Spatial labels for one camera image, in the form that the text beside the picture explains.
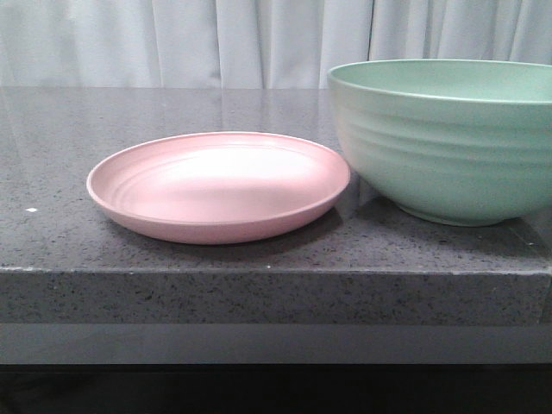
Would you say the white curtain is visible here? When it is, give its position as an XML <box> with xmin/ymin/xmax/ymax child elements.
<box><xmin>1</xmin><ymin>1</ymin><xmax>551</xmax><ymax>89</ymax></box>

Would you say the pink plate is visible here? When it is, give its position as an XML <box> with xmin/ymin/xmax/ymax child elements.
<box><xmin>86</xmin><ymin>131</ymin><xmax>351</xmax><ymax>245</ymax></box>

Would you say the green ribbed bowl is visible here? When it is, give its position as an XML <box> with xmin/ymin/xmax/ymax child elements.
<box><xmin>328</xmin><ymin>60</ymin><xmax>551</xmax><ymax>227</ymax></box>

